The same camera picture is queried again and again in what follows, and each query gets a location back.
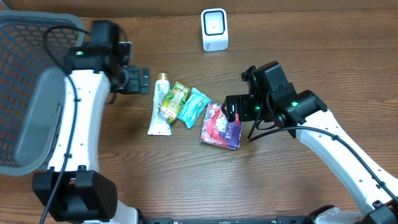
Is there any red purple floral liner pack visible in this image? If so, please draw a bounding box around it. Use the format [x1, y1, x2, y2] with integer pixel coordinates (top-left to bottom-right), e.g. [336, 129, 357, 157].
[200, 103, 243, 150]

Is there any green yellow drink carton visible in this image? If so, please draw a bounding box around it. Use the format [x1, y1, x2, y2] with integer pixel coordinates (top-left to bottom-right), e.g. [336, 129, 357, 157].
[159, 82, 190, 123]

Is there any teal wipes packet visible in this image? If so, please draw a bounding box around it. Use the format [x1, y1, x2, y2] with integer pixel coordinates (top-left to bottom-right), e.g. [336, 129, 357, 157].
[177, 87, 211, 129]

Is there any white tube gold cap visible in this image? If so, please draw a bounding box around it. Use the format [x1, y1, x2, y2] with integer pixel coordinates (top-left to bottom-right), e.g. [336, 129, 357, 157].
[147, 73, 172, 136]

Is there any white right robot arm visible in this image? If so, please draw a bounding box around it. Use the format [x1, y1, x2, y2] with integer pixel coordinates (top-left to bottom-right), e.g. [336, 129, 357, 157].
[221, 61, 397, 224]

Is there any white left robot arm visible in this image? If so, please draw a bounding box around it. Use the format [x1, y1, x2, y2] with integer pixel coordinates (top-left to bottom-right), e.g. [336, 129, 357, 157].
[32, 20, 150, 224]

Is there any white barcode scanner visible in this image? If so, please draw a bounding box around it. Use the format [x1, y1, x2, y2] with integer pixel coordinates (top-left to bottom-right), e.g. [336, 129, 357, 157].
[200, 8, 229, 52]

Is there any dark grey plastic basket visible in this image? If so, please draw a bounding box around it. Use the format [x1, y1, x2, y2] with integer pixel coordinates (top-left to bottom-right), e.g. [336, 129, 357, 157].
[1, 10, 85, 176]

